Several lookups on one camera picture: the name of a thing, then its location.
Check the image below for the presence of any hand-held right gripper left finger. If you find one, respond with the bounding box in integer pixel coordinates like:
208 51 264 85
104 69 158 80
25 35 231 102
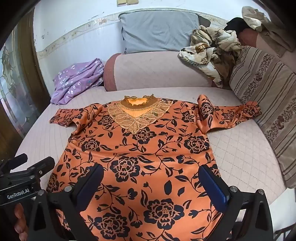
26 163 104 241

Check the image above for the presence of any beige patterned cloth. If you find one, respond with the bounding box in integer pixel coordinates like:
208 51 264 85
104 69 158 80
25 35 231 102
242 6 271 32

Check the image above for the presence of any pink quilted bolster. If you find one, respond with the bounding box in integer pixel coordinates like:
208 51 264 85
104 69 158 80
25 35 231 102
103 50 234 92

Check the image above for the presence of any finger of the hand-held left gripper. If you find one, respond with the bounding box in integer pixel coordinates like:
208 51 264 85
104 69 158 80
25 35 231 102
4 153 28 171
24 156 56 184

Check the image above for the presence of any person's left hand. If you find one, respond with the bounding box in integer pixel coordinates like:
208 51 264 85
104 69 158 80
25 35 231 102
13 203 30 241

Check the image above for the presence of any wooden stained glass door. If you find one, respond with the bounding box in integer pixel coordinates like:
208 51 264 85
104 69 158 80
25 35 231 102
0 9 52 163

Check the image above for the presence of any black cloth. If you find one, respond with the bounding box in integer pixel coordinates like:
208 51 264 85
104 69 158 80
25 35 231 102
223 17 251 32

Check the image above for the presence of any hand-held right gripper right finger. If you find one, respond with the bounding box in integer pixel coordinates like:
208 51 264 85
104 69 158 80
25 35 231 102
198 165 274 241

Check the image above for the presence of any crumpled floral blanket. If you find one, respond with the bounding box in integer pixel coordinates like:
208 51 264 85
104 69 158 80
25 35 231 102
179 24 243 88

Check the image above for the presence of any tan garment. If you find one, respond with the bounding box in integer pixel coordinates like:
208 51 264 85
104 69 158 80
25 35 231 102
254 21 295 58

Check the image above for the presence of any grey pillow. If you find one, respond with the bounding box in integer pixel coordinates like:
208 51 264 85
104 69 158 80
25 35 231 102
118 10 201 54

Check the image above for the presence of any orange black floral blouse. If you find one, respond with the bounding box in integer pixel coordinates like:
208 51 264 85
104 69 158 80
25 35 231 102
46 93 262 241

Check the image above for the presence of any striped brown floral pillow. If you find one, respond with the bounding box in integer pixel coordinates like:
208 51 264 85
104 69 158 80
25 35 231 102
229 45 296 189

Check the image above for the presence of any purple floral cloth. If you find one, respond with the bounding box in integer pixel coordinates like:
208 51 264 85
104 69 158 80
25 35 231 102
50 58 105 105

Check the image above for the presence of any pink quilted bed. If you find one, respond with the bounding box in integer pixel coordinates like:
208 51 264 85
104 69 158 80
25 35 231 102
14 87 287 241

